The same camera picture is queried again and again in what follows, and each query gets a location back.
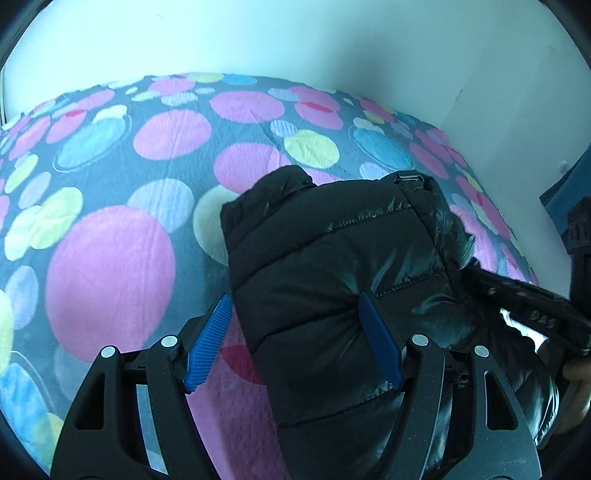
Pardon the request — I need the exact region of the dark blue panel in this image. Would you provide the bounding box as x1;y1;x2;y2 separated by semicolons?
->
539;142;591;253

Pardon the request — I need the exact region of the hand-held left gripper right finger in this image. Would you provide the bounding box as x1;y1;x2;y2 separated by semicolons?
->
358;291;544;480

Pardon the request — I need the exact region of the dark wooden furniture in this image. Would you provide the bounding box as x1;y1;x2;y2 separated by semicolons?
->
566;196;591;298

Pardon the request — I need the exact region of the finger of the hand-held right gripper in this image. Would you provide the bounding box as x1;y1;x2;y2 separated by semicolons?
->
461;268;591;348

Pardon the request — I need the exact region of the black puffer jacket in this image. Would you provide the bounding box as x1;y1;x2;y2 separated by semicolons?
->
219;165;562;480

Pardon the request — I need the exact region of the polka dot bed sheet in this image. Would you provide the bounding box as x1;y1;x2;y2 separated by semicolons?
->
0;71;542;480

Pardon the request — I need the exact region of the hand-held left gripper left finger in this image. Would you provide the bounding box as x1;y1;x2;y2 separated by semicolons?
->
50;292;234;480

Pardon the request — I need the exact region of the person's right hand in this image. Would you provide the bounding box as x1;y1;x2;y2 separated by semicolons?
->
564;357;591;385

